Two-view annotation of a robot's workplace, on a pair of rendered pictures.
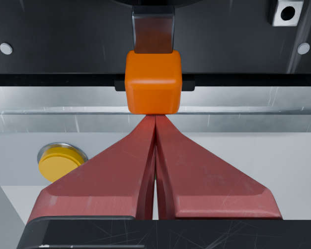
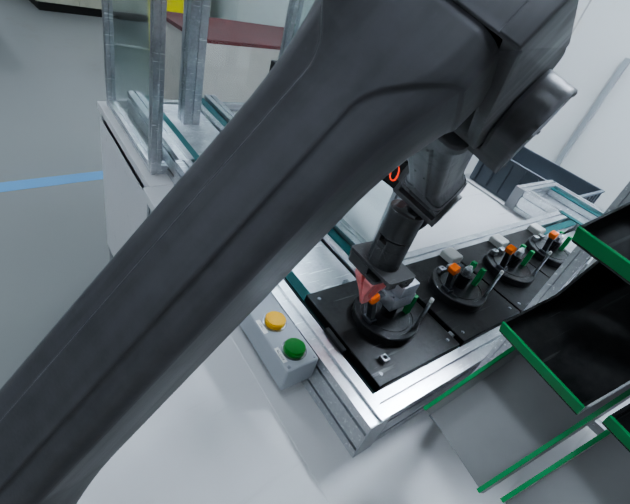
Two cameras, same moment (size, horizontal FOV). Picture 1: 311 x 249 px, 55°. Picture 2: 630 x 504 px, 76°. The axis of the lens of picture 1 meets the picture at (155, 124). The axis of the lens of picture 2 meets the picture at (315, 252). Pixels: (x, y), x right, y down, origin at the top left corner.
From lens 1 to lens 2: 0.74 m
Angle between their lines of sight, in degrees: 83
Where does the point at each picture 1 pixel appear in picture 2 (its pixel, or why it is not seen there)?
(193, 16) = (363, 339)
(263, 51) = (370, 363)
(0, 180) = not seen: hidden behind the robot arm
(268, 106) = (352, 389)
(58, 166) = (278, 317)
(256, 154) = (286, 476)
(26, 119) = (289, 307)
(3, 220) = not seen: outside the picture
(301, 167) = not seen: outside the picture
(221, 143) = (281, 442)
